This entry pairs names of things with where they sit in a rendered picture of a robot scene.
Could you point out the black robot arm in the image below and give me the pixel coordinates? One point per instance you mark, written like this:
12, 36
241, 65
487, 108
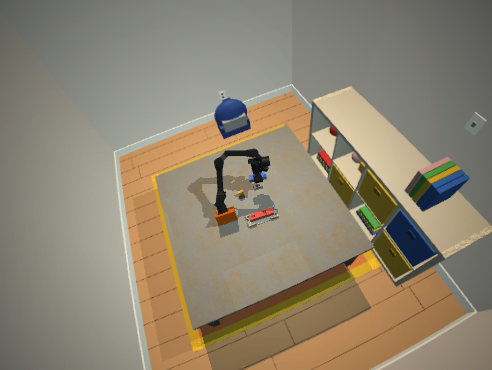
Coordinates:
218, 162

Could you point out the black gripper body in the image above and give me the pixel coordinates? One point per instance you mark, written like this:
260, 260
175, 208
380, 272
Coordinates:
258, 178

